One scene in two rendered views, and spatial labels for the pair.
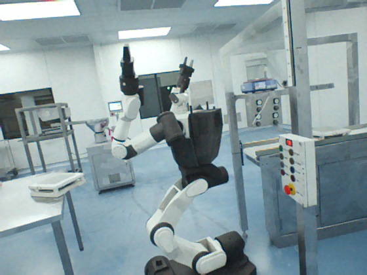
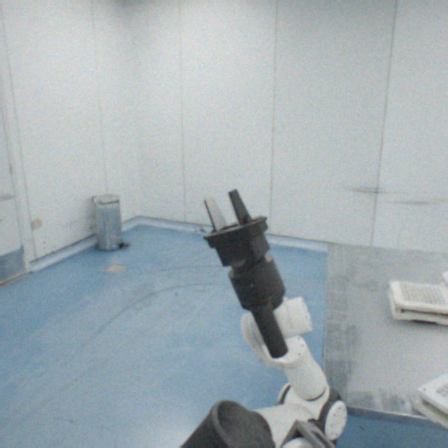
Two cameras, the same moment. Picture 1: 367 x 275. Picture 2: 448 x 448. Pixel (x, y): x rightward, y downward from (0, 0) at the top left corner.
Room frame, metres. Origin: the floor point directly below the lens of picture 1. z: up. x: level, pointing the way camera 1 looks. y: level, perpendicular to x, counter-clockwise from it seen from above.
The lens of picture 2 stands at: (1.54, -0.37, 1.73)
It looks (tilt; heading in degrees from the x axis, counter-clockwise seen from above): 17 degrees down; 127
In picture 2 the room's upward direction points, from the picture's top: straight up
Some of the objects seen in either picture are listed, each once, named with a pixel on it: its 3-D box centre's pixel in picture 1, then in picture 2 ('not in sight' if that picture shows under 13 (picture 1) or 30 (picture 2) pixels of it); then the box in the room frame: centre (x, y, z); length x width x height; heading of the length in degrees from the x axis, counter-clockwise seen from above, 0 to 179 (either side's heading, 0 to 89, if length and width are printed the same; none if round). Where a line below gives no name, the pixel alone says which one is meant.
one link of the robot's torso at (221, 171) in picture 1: (204, 175); not in sight; (1.42, -0.09, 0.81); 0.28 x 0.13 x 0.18; 111
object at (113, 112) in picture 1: (118, 119); not in sight; (4.02, 1.05, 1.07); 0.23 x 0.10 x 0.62; 103
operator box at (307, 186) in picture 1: (297, 167); not in sight; (0.92, -0.44, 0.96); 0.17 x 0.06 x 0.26; 5
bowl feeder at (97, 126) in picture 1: (103, 129); not in sight; (3.88, 1.28, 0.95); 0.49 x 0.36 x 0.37; 103
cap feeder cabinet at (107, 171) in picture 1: (113, 164); not in sight; (3.83, 1.22, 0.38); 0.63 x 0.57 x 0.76; 103
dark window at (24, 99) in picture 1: (27, 113); not in sight; (5.89, 3.70, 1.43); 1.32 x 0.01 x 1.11; 103
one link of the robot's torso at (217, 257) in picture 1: (205, 255); not in sight; (1.39, -0.03, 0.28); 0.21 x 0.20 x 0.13; 111
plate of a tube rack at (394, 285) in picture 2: not in sight; (421, 296); (1.22, 1.48, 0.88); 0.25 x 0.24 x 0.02; 22
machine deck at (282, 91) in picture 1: (279, 91); not in sight; (1.81, -0.77, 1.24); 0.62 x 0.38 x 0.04; 95
